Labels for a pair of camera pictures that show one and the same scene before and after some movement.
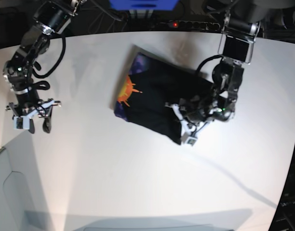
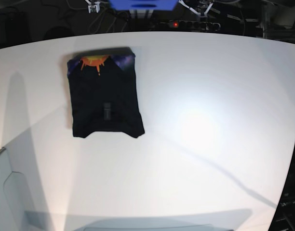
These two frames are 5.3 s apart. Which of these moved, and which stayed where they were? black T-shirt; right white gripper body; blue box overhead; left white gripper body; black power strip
Moved: black T-shirt; right white gripper body; left white gripper body
Stayed: black power strip; blue box overhead
